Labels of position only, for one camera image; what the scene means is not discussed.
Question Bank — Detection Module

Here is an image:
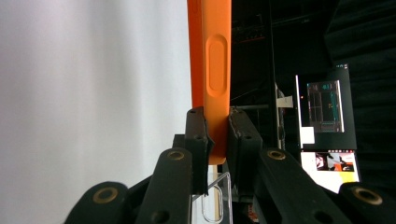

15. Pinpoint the clear plastic box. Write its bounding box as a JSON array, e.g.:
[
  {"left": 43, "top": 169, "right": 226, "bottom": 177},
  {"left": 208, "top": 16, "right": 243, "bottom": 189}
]
[{"left": 191, "top": 171, "right": 234, "bottom": 224}]

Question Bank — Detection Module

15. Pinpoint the small computer monitor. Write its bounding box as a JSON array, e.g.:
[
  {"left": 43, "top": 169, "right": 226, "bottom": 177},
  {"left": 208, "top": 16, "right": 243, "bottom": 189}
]
[{"left": 300, "top": 148, "right": 361, "bottom": 194}]

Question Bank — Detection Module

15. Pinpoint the white paper tag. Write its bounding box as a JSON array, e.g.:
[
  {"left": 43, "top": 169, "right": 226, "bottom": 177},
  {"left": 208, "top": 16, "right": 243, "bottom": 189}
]
[{"left": 276, "top": 95, "right": 294, "bottom": 109}]

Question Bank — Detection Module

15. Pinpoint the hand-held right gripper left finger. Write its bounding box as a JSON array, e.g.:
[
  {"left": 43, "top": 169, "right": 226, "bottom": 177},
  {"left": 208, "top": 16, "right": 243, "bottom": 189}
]
[{"left": 184, "top": 106, "right": 215, "bottom": 196}]

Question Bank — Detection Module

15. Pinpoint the dark curtain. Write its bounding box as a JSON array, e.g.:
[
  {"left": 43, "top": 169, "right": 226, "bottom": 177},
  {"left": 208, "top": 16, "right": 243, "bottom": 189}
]
[{"left": 322, "top": 0, "right": 396, "bottom": 190}]

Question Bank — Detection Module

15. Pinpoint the metal stand pole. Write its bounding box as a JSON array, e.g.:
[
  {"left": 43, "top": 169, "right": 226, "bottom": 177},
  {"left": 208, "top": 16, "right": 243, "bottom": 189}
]
[{"left": 273, "top": 81, "right": 286, "bottom": 151}]

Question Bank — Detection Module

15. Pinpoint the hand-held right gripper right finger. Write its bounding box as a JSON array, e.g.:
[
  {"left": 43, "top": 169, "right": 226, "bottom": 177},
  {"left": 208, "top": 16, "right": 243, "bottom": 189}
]
[{"left": 226, "top": 106, "right": 264, "bottom": 197}]

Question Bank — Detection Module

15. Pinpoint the large computer monitor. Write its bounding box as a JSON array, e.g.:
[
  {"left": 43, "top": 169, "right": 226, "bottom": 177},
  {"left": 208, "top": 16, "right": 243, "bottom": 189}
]
[{"left": 294, "top": 63, "right": 359, "bottom": 150}]

